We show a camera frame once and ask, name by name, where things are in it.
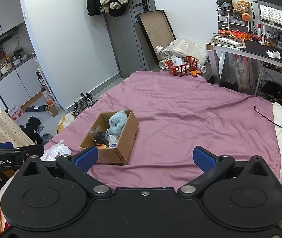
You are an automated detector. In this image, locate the plush hamburger toy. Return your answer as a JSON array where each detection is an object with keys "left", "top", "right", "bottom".
[{"left": 97, "top": 144, "right": 108, "bottom": 149}]

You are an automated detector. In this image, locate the fluffy blue plush toy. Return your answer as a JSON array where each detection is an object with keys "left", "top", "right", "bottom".
[{"left": 105, "top": 110, "right": 127, "bottom": 138}]

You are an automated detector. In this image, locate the blue tissue pack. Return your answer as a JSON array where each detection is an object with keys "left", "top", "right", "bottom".
[{"left": 106, "top": 134, "right": 119, "bottom": 148}]

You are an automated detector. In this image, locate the polka dot tablecloth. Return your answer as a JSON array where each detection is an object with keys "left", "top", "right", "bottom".
[{"left": 0, "top": 108, "right": 34, "bottom": 148}]

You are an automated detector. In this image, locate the black polka dot clothing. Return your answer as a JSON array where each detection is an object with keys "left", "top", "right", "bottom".
[{"left": 19, "top": 117, "right": 43, "bottom": 145}]

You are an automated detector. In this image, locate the white shopping bag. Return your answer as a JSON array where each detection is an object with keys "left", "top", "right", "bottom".
[{"left": 40, "top": 140, "right": 71, "bottom": 161}]

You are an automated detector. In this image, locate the red white snack bag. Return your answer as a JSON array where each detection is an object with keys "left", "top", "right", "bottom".
[{"left": 9, "top": 105, "right": 24, "bottom": 121}]

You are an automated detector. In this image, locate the brown cardboard box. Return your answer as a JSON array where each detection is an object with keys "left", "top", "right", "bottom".
[{"left": 80, "top": 110, "right": 138, "bottom": 165}]

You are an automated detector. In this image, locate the yellow white bag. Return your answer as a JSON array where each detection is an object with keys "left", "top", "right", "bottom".
[{"left": 57, "top": 113, "right": 75, "bottom": 133}]

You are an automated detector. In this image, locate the white kitchen cabinet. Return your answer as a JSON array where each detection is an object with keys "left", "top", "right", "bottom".
[{"left": 0, "top": 0, "right": 54, "bottom": 110}]

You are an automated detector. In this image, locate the small open cardboard box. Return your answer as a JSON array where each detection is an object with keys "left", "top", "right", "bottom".
[{"left": 45, "top": 104, "right": 58, "bottom": 117}]

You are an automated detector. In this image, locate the pink bed sheet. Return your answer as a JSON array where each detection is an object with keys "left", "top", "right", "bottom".
[{"left": 46, "top": 71, "right": 281, "bottom": 189}]

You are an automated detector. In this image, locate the pair of sneakers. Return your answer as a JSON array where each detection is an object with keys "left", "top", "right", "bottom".
[{"left": 73, "top": 93, "right": 96, "bottom": 117}]

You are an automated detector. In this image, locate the red plastic basket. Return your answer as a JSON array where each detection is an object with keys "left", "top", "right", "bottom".
[{"left": 165, "top": 56, "right": 199, "bottom": 76}]

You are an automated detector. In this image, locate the white plastic bag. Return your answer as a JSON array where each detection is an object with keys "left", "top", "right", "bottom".
[{"left": 169, "top": 36, "right": 208, "bottom": 65}]

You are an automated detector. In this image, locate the large clear plastic jar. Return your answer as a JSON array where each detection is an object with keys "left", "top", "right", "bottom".
[{"left": 154, "top": 46, "right": 185, "bottom": 61}]

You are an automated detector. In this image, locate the grey desk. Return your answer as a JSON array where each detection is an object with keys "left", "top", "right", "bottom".
[{"left": 206, "top": 38, "right": 282, "bottom": 93}]

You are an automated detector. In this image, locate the grey door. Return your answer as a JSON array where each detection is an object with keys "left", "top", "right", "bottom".
[{"left": 105, "top": 0, "right": 155, "bottom": 78}]

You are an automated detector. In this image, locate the framed cork board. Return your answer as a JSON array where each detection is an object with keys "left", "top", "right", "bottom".
[{"left": 136, "top": 10, "right": 176, "bottom": 62}]

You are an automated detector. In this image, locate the small drawer organizer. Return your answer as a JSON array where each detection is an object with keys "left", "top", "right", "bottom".
[{"left": 217, "top": 9, "right": 249, "bottom": 33}]

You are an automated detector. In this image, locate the woven basket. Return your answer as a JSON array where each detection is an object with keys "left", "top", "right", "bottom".
[{"left": 232, "top": 0, "right": 250, "bottom": 13}]

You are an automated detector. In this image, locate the white keyboard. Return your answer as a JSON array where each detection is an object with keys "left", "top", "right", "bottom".
[{"left": 259, "top": 5, "right": 282, "bottom": 25}]

